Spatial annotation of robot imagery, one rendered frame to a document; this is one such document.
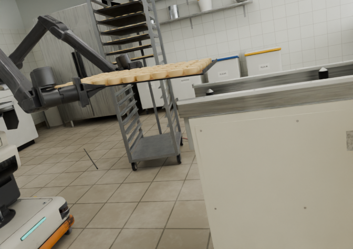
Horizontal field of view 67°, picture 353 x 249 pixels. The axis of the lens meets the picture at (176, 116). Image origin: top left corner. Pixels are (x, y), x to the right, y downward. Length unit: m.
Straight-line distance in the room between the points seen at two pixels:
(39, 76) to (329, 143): 0.92
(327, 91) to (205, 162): 0.45
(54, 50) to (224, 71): 2.98
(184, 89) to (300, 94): 3.77
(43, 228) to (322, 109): 1.63
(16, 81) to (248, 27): 4.39
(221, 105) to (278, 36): 4.21
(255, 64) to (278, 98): 3.53
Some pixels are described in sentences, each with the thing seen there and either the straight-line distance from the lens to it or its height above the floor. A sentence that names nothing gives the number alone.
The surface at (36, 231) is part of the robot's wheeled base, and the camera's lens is 1.87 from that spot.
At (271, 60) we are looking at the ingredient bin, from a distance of 4.40.
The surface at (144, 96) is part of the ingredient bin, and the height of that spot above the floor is 0.35.
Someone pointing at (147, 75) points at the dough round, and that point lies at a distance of 0.91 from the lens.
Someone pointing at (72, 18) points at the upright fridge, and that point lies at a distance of 5.05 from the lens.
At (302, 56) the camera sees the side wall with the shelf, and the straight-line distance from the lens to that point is 5.13.
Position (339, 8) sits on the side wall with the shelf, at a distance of 5.23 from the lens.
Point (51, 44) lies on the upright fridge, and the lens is 5.28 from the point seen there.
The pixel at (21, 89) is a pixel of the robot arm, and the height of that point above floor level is 1.05.
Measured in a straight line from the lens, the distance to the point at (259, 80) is 1.16.
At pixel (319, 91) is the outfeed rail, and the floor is 0.87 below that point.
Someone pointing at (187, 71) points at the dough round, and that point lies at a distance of 0.87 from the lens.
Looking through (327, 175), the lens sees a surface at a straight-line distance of 0.99.
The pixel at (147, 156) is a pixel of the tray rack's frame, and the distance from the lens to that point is 2.55.
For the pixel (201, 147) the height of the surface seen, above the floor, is 0.73.
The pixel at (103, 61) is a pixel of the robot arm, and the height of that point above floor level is 1.09.
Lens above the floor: 1.08
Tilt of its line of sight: 14 degrees down
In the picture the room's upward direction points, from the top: 12 degrees counter-clockwise
